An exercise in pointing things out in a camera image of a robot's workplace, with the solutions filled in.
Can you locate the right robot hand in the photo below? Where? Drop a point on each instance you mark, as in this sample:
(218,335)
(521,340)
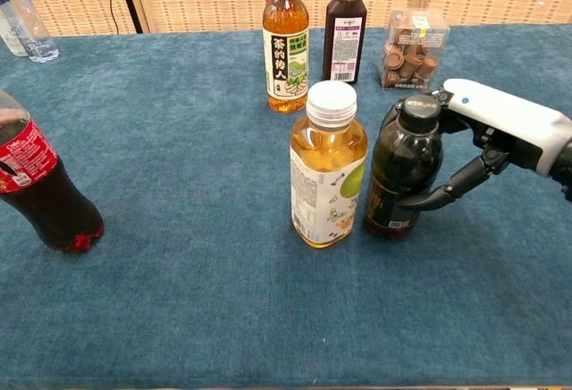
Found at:
(505,121)

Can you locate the black-capped dark drink bottle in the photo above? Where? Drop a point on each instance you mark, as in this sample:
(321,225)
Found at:
(402,166)

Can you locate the cola bottle with red label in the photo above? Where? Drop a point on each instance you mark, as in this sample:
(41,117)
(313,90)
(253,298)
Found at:
(44,202)

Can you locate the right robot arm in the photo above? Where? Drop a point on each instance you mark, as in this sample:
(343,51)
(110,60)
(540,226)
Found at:
(565,175)

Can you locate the white-capped yellow juice bottle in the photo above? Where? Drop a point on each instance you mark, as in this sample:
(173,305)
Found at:
(328,157)

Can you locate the amber tea bottle black cap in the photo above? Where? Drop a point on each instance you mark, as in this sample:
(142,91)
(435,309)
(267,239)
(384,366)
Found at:
(286,23)

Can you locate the clear box of brown cups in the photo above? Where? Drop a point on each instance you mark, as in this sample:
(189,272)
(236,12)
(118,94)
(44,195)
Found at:
(413,56)

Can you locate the dark purple juice bottle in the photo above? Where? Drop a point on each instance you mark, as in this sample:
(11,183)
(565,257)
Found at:
(344,27)

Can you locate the blue table cloth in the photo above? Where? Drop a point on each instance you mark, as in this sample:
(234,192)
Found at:
(201,296)

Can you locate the clear water bottle blue label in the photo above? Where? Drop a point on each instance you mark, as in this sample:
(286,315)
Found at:
(33,34)

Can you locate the clear plastic water bottle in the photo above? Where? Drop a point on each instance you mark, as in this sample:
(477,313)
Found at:
(10,39)

